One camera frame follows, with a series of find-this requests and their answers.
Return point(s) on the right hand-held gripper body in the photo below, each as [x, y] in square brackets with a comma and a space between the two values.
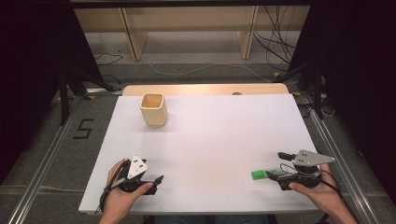
[311, 159]

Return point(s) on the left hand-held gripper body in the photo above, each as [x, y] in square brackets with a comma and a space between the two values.
[137, 168]

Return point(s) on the green marker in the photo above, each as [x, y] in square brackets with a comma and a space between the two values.
[258, 174]

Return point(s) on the person's left hand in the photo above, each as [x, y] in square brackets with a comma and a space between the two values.
[120, 200]

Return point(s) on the person's right hand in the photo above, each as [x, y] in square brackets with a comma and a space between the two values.
[325, 196]

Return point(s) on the beige square cup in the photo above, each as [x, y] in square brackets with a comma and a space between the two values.
[154, 113]

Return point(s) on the black tape floor mark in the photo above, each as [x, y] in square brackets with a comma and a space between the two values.
[81, 137]

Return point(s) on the black tripod stand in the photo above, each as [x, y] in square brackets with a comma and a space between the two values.
[63, 99]
[317, 90]

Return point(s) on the white foam board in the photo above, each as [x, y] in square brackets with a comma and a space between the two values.
[218, 137]

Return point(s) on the black curtain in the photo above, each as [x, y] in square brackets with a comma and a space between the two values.
[28, 77]
[364, 77]

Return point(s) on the light wooden shelf unit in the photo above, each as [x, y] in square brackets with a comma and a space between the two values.
[134, 40]

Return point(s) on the aluminium floor rail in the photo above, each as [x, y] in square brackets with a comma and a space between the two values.
[40, 169]
[339, 165]

